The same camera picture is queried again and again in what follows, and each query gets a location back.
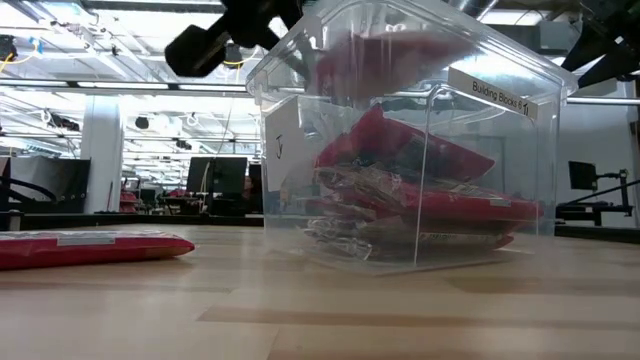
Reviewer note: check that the white pillar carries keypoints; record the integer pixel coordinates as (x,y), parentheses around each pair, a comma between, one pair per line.
(102,160)

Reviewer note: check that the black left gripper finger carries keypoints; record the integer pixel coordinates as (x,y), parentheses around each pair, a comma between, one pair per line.
(306,62)

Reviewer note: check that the clear plastic container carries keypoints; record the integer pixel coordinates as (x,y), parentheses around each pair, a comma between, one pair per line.
(500,150)

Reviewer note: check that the red popcorn bag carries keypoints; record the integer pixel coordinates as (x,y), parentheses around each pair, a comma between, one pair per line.
(100,250)
(400,145)
(450,205)

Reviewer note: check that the black monitor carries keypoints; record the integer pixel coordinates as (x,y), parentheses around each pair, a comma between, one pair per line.
(220,180)

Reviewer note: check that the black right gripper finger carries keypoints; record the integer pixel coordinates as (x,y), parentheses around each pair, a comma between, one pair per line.
(595,46)
(612,66)

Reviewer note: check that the white handwritten paper label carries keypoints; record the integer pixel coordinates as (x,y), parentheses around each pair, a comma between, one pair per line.
(282,150)

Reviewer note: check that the black monitor on arm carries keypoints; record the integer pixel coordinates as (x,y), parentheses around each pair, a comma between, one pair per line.
(582,175)

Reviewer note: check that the white printed container label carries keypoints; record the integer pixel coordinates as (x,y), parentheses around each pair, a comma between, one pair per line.
(492,93)

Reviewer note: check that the silver horizontal rail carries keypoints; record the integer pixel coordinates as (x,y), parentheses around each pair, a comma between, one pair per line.
(600,101)

